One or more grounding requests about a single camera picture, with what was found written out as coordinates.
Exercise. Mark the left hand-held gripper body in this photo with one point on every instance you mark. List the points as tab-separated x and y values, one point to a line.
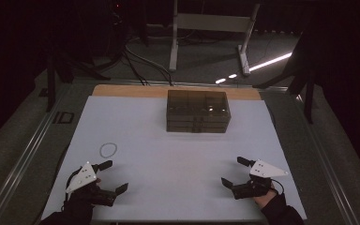
84	176

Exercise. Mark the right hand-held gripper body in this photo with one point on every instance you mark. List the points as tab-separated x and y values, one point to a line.
253	187

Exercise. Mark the clear plastic drawer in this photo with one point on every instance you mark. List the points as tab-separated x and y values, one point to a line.
181	129

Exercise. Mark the smoky plastic drawer box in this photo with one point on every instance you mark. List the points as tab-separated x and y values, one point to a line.
197	104

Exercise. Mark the person's left hand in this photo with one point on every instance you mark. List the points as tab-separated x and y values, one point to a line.
98	181

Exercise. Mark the person's right hand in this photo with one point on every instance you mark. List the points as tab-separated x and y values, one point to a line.
265	200

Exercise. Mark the white table sheet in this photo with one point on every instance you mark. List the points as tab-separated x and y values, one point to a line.
168	172

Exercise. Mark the black stand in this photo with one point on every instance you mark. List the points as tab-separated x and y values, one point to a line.
308	100
50	84

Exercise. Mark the white metal stand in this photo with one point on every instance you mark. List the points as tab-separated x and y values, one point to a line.
212	22

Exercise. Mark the metal frame rail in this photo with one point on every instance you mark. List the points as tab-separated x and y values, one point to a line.
325	162
22	165

